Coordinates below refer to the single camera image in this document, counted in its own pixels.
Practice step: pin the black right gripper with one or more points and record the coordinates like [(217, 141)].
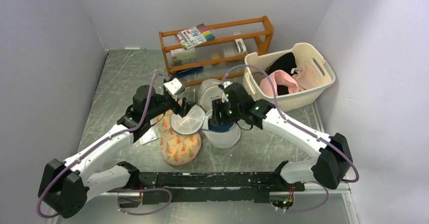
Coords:
[(218, 112)]

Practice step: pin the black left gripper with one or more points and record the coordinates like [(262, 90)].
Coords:
[(181, 110)]

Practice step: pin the white mesh laundry bag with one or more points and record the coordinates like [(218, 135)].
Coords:
[(197, 120)]

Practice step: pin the pink bra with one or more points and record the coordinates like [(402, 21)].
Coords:
[(279, 83)]

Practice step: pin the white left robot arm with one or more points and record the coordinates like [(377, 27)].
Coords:
[(100, 148)]

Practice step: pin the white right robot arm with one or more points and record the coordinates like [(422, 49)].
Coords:
[(330, 156)]

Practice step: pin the beige mesh laundry bag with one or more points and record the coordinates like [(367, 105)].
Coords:
[(209, 90)]

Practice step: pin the floral orange laundry bag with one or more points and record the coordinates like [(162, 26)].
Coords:
[(176, 149)]

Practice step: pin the brown bra cup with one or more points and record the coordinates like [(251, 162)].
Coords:
[(258, 77)]

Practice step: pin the cream plastic laundry basket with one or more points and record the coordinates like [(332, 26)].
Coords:
[(306, 57)]

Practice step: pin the dark blue garment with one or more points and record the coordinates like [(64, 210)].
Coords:
[(220, 128)]

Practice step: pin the blue flat box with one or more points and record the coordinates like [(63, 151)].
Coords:
[(187, 72)]

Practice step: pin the clear blister pack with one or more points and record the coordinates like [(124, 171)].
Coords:
[(151, 135)]

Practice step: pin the white green box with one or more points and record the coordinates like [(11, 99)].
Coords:
[(183, 54)]

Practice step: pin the orange wooden shelf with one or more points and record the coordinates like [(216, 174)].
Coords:
[(257, 34)]

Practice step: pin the green white marker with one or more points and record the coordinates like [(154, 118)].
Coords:
[(135, 48)]

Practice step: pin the white clip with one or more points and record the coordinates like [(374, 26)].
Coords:
[(241, 47)]

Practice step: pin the colour marker pack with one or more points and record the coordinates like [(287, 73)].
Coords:
[(195, 36)]

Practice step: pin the black garment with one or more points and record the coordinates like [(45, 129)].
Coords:
[(286, 63)]

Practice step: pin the pink garment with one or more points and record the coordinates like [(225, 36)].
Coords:
[(305, 78)]

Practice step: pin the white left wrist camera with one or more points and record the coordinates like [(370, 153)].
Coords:
[(174, 87)]

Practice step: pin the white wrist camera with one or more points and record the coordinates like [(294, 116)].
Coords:
[(174, 87), (224, 85)]

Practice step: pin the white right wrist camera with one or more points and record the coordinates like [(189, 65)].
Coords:
[(224, 85)]

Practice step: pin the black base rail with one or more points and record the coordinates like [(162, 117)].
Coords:
[(213, 186)]

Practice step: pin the aluminium frame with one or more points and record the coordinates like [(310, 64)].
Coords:
[(70, 193)]

